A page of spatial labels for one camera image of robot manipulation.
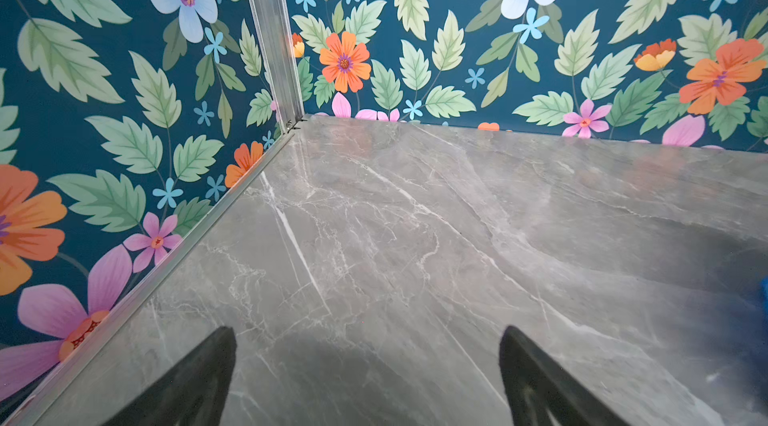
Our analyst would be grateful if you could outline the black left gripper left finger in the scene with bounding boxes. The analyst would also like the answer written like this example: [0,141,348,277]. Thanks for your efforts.
[106,326,237,425]

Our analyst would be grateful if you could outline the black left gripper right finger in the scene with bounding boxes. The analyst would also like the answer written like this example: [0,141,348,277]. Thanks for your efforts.
[499,326,627,426]

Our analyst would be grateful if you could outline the blue plastic bin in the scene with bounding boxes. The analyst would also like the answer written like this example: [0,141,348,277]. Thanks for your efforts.
[760,278,768,319]

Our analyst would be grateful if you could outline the aluminium corner frame post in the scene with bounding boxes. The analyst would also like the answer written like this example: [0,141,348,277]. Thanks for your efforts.
[249,0,304,132]

